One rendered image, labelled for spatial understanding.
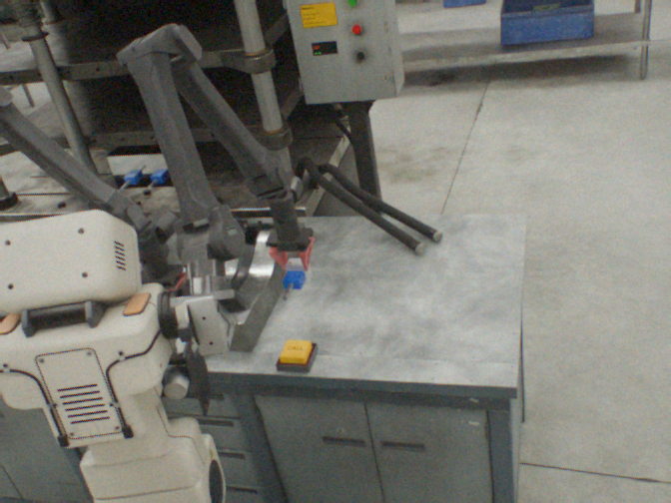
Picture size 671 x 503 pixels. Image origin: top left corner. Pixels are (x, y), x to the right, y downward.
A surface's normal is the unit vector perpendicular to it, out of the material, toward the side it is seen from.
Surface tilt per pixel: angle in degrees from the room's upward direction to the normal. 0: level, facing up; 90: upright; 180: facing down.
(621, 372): 0
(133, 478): 82
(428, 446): 90
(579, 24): 91
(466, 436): 90
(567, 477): 0
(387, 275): 0
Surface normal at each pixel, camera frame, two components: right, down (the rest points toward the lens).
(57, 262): -0.10, -0.15
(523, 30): -0.25, 0.59
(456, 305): -0.17, -0.83
